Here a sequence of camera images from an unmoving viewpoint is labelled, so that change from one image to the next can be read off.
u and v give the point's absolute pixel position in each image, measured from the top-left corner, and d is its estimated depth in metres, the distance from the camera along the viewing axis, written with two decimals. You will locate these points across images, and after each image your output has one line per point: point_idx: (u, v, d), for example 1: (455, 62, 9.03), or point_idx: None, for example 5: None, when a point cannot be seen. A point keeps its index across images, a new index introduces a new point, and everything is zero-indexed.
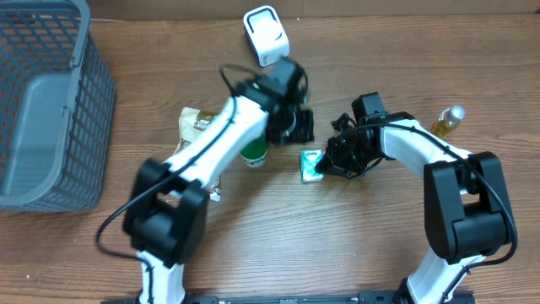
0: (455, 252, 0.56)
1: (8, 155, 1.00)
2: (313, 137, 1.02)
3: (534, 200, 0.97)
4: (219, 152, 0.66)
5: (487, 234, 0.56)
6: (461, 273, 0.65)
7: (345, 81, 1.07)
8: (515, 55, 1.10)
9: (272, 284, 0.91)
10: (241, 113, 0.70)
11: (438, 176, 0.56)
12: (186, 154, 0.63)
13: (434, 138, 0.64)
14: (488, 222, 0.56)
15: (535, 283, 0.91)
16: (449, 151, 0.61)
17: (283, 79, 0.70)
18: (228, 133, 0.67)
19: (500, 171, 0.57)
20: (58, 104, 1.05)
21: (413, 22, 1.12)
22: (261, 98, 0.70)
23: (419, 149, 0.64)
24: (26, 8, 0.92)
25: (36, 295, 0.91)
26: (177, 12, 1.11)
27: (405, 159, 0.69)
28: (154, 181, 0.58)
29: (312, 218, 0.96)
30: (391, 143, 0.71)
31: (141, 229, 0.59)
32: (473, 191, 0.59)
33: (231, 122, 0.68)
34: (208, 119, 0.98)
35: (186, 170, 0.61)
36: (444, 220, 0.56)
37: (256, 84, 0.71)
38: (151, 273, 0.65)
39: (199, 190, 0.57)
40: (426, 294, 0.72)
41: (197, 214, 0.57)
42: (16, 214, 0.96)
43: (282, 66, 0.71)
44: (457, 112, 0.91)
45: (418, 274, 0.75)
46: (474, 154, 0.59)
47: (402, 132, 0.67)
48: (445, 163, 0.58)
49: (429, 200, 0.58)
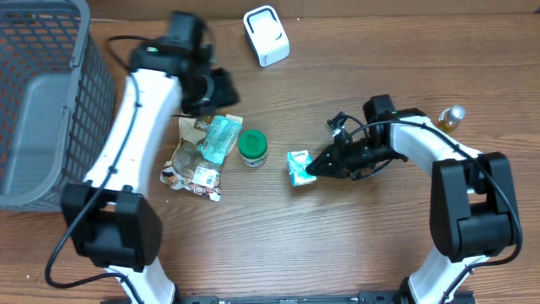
0: (458, 249, 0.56)
1: (8, 155, 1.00)
2: (313, 137, 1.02)
3: (534, 200, 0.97)
4: (137, 144, 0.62)
5: (490, 234, 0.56)
6: (463, 272, 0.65)
7: (345, 81, 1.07)
8: (515, 55, 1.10)
9: (272, 284, 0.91)
10: (147, 91, 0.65)
11: (446, 174, 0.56)
12: (102, 165, 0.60)
13: (444, 135, 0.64)
14: (494, 222, 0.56)
15: (535, 283, 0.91)
16: (460, 149, 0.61)
17: (183, 35, 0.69)
18: (141, 121, 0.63)
19: (509, 171, 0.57)
20: (58, 104, 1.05)
21: (413, 22, 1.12)
22: (161, 62, 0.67)
23: (429, 146, 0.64)
24: (26, 8, 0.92)
25: (36, 295, 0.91)
26: (177, 12, 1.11)
27: (413, 155, 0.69)
28: (80, 205, 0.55)
29: (312, 218, 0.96)
30: (399, 138, 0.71)
31: (95, 249, 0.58)
32: (481, 191, 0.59)
33: (139, 105, 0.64)
34: (208, 120, 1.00)
35: (108, 183, 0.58)
36: (450, 219, 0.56)
37: (152, 47, 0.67)
38: (128, 280, 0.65)
39: (130, 195, 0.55)
40: (428, 293, 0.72)
41: (137, 220, 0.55)
42: (17, 214, 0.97)
43: (178, 21, 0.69)
44: (457, 112, 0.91)
45: (419, 274, 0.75)
46: (483, 154, 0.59)
47: (413, 128, 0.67)
48: (454, 160, 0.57)
49: (436, 198, 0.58)
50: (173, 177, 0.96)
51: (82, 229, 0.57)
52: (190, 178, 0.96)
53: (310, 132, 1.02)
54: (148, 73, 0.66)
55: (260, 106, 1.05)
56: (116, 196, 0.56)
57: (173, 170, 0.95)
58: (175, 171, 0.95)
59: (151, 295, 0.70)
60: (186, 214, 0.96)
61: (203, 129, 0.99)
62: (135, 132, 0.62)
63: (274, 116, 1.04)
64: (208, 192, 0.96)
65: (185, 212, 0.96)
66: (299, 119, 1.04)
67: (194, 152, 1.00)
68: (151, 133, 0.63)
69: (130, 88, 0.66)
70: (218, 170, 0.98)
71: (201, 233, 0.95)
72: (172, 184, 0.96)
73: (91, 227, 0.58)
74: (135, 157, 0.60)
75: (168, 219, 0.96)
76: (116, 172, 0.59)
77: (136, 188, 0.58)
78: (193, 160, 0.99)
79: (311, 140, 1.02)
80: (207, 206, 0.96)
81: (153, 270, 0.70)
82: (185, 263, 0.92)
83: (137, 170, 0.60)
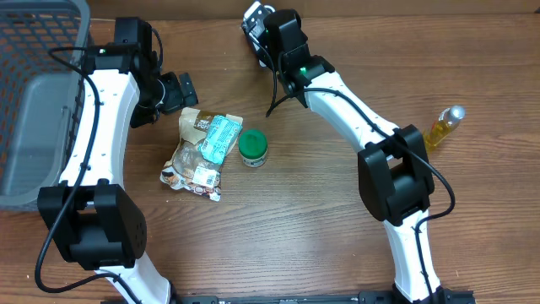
0: (389, 214, 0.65)
1: (8, 155, 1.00)
2: (313, 137, 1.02)
3: (534, 200, 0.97)
4: (107, 136, 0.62)
5: (412, 196, 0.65)
6: (416, 235, 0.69)
7: (345, 80, 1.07)
8: (515, 55, 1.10)
9: (272, 284, 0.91)
10: (106, 89, 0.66)
11: (370, 162, 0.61)
12: (73, 165, 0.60)
13: (360, 111, 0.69)
14: (413, 183, 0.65)
15: (535, 284, 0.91)
16: (376, 128, 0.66)
17: (131, 39, 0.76)
18: (105, 116, 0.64)
19: (422, 140, 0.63)
20: (58, 103, 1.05)
21: (413, 23, 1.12)
22: (116, 61, 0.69)
23: (348, 123, 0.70)
24: (27, 8, 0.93)
25: (36, 295, 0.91)
26: (177, 12, 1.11)
27: (332, 122, 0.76)
28: (60, 206, 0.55)
29: (312, 219, 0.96)
30: (319, 105, 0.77)
31: (81, 252, 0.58)
32: (396, 154, 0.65)
33: (100, 104, 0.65)
34: (208, 119, 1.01)
35: (84, 180, 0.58)
36: (379, 199, 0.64)
37: (102, 50, 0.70)
38: (121, 279, 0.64)
39: (108, 187, 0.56)
40: (411, 282, 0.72)
41: (117, 211, 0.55)
42: (16, 214, 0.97)
43: (124, 28, 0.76)
44: (457, 112, 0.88)
45: (398, 274, 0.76)
46: (398, 130, 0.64)
47: (329, 98, 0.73)
48: (374, 147, 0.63)
49: (366, 183, 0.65)
50: (173, 177, 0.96)
51: (67, 233, 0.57)
52: (190, 178, 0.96)
53: (310, 132, 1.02)
54: (104, 73, 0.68)
55: (260, 106, 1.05)
56: (94, 192, 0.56)
57: (173, 170, 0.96)
58: (175, 171, 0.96)
59: (147, 291, 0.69)
60: (186, 214, 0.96)
61: (203, 128, 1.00)
62: (101, 127, 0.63)
63: (274, 116, 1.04)
64: (208, 192, 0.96)
65: (185, 211, 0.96)
66: (299, 119, 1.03)
67: (195, 151, 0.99)
68: (116, 127, 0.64)
69: (88, 89, 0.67)
70: (218, 170, 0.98)
71: (201, 234, 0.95)
72: (172, 184, 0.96)
73: (76, 229, 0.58)
74: (105, 151, 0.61)
75: (168, 219, 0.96)
76: (89, 169, 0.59)
77: (111, 180, 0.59)
78: (193, 160, 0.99)
79: (312, 140, 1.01)
80: (207, 206, 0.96)
81: (145, 267, 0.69)
82: (184, 263, 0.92)
83: (109, 164, 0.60)
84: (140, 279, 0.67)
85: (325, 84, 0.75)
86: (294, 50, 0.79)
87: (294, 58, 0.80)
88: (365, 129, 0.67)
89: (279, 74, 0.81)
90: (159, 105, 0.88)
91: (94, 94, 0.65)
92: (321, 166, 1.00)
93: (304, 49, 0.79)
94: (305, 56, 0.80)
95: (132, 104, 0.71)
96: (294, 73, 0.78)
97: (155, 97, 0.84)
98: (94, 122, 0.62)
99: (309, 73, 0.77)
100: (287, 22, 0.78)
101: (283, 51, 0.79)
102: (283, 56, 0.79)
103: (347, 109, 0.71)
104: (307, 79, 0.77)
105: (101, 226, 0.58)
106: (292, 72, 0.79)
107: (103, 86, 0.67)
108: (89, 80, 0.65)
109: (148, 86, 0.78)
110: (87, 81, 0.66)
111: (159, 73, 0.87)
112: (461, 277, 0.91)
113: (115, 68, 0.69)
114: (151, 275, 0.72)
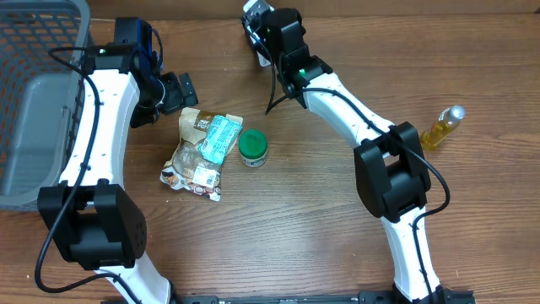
0: (386, 211, 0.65)
1: (8, 156, 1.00)
2: (313, 137, 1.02)
3: (534, 201, 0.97)
4: (107, 136, 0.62)
5: (408, 192, 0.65)
6: (413, 231, 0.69)
7: (345, 81, 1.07)
8: (515, 55, 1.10)
9: (272, 284, 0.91)
10: (106, 89, 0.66)
11: (366, 158, 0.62)
12: (73, 165, 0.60)
13: (357, 109, 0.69)
14: (410, 179, 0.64)
15: (535, 284, 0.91)
16: (372, 126, 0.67)
17: (131, 39, 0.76)
18: (105, 116, 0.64)
19: (418, 137, 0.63)
20: (58, 103, 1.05)
21: (413, 23, 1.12)
22: (115, 61, 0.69)
23: (345, 121, 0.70)
24: (27, 8, 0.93)
25: (36, 295, 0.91)
26: (177, 12, 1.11)
27: (331, 122, 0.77)
28: (60, 206, 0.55)
29: (312, 219, 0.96)
30: (318, 106, 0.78)
31: (81, 252, 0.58)
32: (394, 152, 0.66)
33: (100, 103, 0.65)
34: (208, 119, 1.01)
35: (84, 180, 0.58)
36: (375, 194, 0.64)
37: (102, 50, 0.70)
38: (121, 279, 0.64)
39: (108, 188, 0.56)
40: (410, 280, 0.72)
41: (117, 212, 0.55)
42: (16, 214, 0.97)
43: (124, 28, 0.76)
44: (458, 112, 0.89)
45: (398, 272, 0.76)
46: (395, 127, 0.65)
47: (326, 97, 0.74)
48: (369, 143, 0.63)
49: (363, 179, 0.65)
50: (173, 177, 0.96)
51: (67, 233, 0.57)
52: (190, 178, 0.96)
53: (310, 132, 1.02)
54: (104, 73, 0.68)
55: (260, 106, 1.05)
56: (94, 192, 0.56)
57: (173, 170, 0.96)
58: (175, 171, 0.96)
59: (148, 291, 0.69)
60: (186, 214, 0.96)
61: (203, 128, 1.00)
62: (101, 127, 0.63)
63: (273, 116, 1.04)
64: (208, 192, 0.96)
65: (185, 211, 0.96)
66: (299, 119, 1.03)
67: (194, 151, 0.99)
68: (116, 128, 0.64)
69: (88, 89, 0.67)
70: (218, 170, 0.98)
71: (201, 233, 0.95)
72: (172, 184, 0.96)
73: (76, 230, 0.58)
74: (105, 151, 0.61)
75: (168, 219, 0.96)
76: (89, 169, 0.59)
77: (111, 180, 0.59)
78: (193, 160, 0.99)
79: (312, 140, 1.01)
80: (207, 206, 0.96)
81: (144, 267, 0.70)
82: (184, 263, 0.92)
83: (109, 164, 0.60)
84: (140, 279, 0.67)
85: (324, 84, 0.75)
86: (294, 51, 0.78)
87: (294, 60, 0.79)
88: (362, 127, 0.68)
89: (279, 74, 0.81)
90: (159, 105, 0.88)
91: (94, 94, 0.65)
92: (320, 166, 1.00)
93: (305, 51, 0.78)
94: (305, 56, 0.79)
95: (132, 105, 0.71)
96: (294, 75, 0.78)
97: (155, 97, 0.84)
98: (94, 122, 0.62)
99: (308, 75, 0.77)
100: (290, 25, 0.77)
101: (285, 51, 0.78)
102: (283, 58, 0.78)
103: (344, 108, 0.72)
104: (306, 80, 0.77)
105: (101, 226, 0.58)
106: (292, 73, 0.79)
107: (104, 86, 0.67)
108: (89, 80, 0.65)
109: (148, 86, 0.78)
110: (87, 81, 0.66)
111: (159, 73, 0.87)
112: (460, 277, 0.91)
113: (115, 68, 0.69)
114: (151, 275, 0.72)
